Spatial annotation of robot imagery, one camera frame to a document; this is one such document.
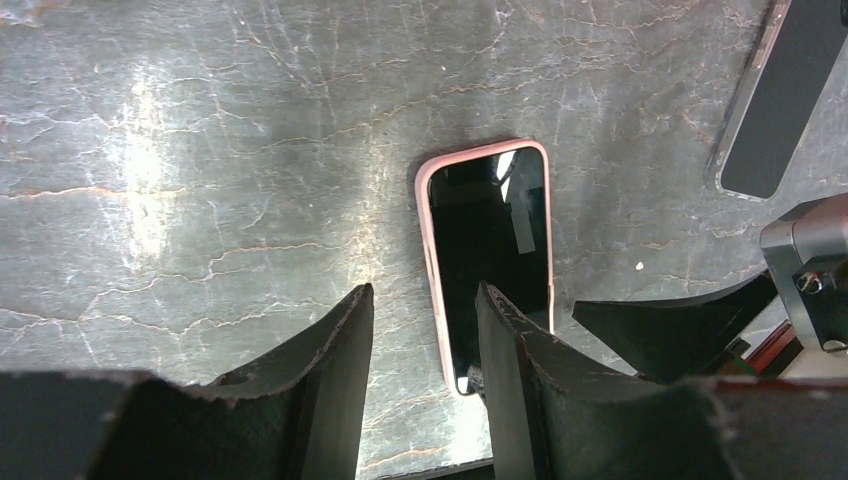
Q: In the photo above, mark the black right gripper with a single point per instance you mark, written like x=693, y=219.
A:
x=806, y=254

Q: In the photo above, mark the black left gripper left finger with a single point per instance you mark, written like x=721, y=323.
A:
x=294, y=412

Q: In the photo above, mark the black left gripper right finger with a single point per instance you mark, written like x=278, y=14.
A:
x=555, y=413

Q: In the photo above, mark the pink phone case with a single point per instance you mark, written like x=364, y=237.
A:
x=427, y=265

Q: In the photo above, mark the black smartphone silver edge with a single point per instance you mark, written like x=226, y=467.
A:
x=791, y=60

